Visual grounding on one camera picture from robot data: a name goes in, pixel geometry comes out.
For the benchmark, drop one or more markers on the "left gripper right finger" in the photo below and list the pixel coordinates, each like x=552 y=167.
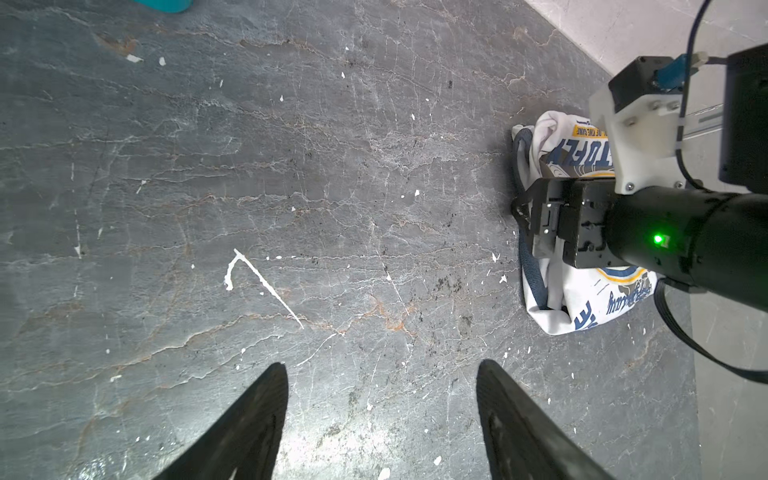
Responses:
x=521 y=441

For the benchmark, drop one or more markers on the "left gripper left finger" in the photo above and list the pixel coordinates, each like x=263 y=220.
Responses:
x=244 y=442

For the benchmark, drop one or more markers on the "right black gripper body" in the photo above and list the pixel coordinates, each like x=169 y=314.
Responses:
x=700 y=241

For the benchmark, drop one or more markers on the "white tank top navy trim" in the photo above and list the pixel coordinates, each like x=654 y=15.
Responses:
x=564 y=182

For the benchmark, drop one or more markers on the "teal plastic basket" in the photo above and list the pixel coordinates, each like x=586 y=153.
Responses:
x=167 y=6

